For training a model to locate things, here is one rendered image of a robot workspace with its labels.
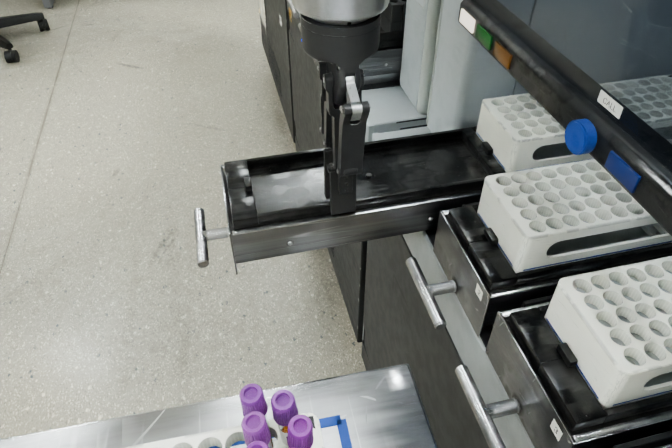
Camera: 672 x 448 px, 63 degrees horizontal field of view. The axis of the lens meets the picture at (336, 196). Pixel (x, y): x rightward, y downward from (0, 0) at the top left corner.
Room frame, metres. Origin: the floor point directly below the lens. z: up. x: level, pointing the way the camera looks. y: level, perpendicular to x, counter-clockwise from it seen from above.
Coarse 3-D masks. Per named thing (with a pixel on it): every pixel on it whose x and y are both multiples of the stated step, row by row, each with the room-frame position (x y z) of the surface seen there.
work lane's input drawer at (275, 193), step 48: (384, 144) 0.61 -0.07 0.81; (432, 144) 0.62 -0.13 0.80; (480, 144) 0.60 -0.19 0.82; (240, 192) 0.50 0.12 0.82; (288, 192) 0.52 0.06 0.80; (384, 192) 0.52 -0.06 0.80; (432, 192) 0.51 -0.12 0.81; (480, 192) 0.52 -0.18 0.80; (240, 240) 0.45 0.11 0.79; (288, 240) 0.46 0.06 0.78; (336, 240) 0.47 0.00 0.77
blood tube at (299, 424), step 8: (296, 416) 0.16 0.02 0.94; (304, 416) 0.16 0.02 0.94; (288, 424) 0.16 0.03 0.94; (296, 424) 0.16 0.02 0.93; (304, 424) 0.16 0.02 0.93; (312, 424) 0.16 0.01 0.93; (288, 432) 0.15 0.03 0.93; (296, 432) 0.15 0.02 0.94; (304, 432) 0.15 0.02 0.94; (312, 432) 0.15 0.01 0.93; (288, 440) 0.15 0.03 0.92; (296, 440) 0.15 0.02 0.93; (304, 440) 0.15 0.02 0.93; (312, 440) 0.15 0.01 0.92
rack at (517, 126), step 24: (504, 96) 0.65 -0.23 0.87; (528, 96) 0.65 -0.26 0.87; (480, 120) 0.63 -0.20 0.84; (504, 120) 0.59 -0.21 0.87; (528, 120) 0.59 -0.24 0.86; (552, 120) 0.60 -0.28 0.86; (504, 144) 0.56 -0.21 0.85; (528, 144) 0.55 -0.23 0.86; (552, 144) 0.62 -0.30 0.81; (528, 168) 0.55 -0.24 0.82
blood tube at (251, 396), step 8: (248, 384) 0.18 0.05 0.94; (256, 384) 0.18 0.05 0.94; (240, 392) 0.18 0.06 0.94; (248, 392) 0.18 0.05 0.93; (256, 392) 0.18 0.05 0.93; (240, 400) 0.17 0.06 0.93; (248, 400) 0.17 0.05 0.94; (256, 400) 0.17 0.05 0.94; (264, 400) 0.18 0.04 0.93; (248, 408) 0.17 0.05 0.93; (256, 408) 0.17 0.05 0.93; (264, 408) 0.17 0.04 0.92; (272, 440) 0.17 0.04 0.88
